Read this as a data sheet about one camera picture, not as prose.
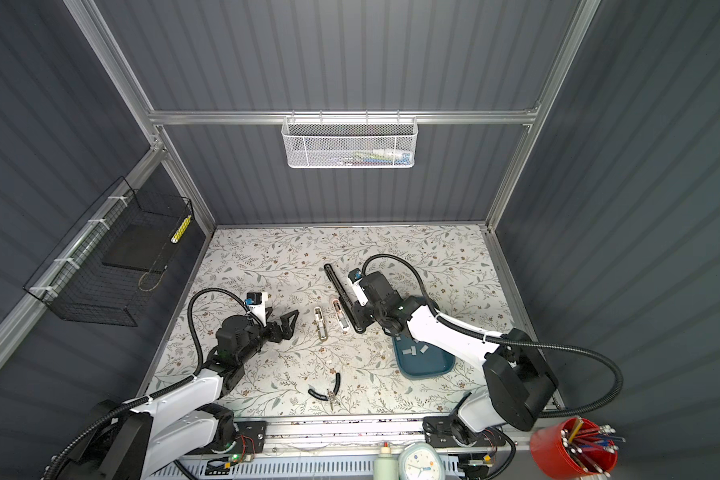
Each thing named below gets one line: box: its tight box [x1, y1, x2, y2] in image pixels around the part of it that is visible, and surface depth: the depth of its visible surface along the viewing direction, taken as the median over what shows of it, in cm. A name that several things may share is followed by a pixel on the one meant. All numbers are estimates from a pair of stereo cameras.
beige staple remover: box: [312, 306, 328, 341], surface depth 93 cm
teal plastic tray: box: [392, 333, 456, 380], surface depth 88 cm
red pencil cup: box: [530, 417, 618, 480], surface depth 62 cm
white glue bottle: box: [373, 442, 398, 480], surface depth 65 cm
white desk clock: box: [398, 442, 446, 480], surface depth 69 cm
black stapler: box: [324, 263, 372, 334], surface depth 97 cm
